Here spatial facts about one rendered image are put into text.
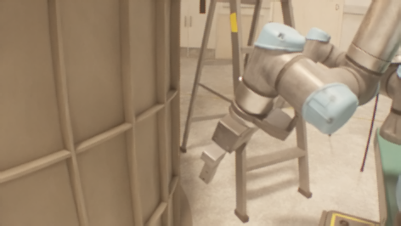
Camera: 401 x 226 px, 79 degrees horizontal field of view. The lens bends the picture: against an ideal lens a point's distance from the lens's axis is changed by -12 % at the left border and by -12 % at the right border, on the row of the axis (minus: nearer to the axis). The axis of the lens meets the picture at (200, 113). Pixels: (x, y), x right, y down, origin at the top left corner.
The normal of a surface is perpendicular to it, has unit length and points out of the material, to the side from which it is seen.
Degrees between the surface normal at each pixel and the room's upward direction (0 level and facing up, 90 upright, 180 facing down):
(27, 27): 90
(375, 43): 97
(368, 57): 97
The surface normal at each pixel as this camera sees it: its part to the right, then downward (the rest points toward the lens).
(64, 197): 0.83, 0.19
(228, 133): -0.62, 0.36
